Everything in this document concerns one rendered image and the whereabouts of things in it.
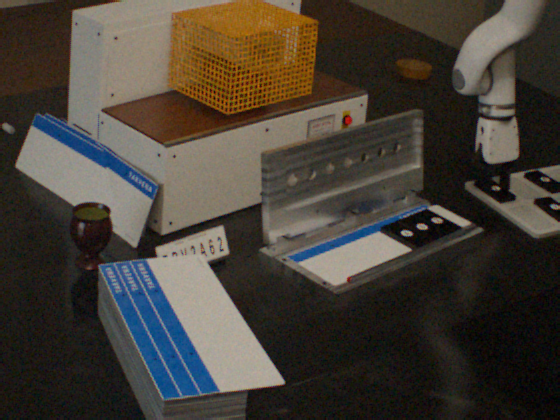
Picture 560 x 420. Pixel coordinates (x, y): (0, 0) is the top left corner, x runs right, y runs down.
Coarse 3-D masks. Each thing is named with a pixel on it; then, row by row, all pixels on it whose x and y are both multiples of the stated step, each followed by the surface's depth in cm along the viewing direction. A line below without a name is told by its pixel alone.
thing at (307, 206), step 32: (352, 128) 228; (384, 128) 236; (416, 128) 243; (288, 160) 219; (320, 160) 225; (352, 160) 231; (384, 160) 238; (416, 160) 245; (288, 192) 221; (320, 192) 227; (352, 192) 232; (384, 192) 239; (288, 224) 221; (320, 224) 227
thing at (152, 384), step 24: (120, 288) 188; (120, 312) 182; (120, 336) 184; (144, 336) 176; (120, 360) 186; (144, 360) 170; (144, 384) 172; (168, 384) 165; (144, 408) 173; (168, 408) 163; (192, 408) 164; (216, 408) 166; (240, 408) 168
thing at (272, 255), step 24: (408, 192) 246; (360, 216) 237; (384, 216) 238; (288, 240) 223; (312, 240) 227; (456, 240) 232; (288, 264) 217; (408, 264) 221; (312, 288) 213; (336, 288) 211; (360, 288) 213
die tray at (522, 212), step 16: (496, 176) 265; (512, 176) 267; (480, 192) 257; (512, 192) 258; (528, 192) 259; (544, 192) 260; (496, 208) 251; (512, 208) 251; (528, 208) 252; (528, 224) 244; (544, 224) 245
